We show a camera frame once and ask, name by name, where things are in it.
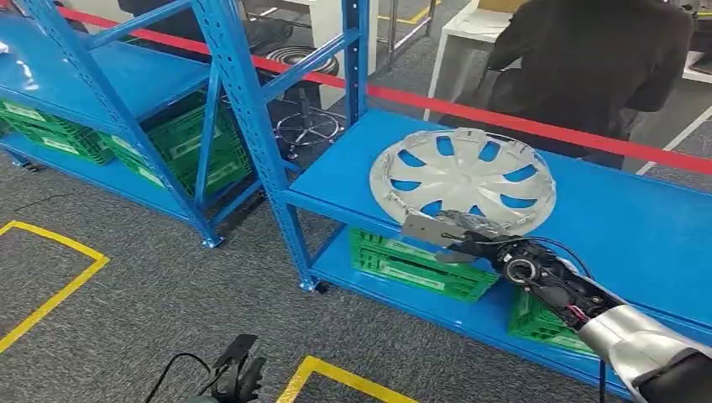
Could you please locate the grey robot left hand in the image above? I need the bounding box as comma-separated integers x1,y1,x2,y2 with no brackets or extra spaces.
221,355,270,403

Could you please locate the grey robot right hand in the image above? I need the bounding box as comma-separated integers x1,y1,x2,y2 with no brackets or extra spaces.
434,210,522,265

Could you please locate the silver wheel hubcap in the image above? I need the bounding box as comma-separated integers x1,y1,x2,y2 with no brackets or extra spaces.
369,128,558,238

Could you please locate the blue metal shelving rack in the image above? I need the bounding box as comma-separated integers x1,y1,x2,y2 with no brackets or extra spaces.
0,0,265,249
191,0,712,401

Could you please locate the red barrier belt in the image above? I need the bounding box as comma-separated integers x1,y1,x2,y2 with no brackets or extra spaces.
55,5,712,177

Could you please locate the white desk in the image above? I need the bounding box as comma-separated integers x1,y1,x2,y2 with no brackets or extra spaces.
422,0,712,123

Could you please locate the person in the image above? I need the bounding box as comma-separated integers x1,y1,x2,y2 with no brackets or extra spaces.
436,0,696,170

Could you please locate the black round stool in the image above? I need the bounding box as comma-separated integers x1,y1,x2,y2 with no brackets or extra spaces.
261,45,347,150

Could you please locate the white cabinet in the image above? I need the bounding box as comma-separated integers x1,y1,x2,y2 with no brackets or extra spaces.
307,0,380,111

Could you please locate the black left wrist camera bracket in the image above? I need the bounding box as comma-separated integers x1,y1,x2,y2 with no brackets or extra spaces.
211,333,260,371

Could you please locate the black cable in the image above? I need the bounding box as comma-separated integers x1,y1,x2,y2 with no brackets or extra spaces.
145,352,215,403

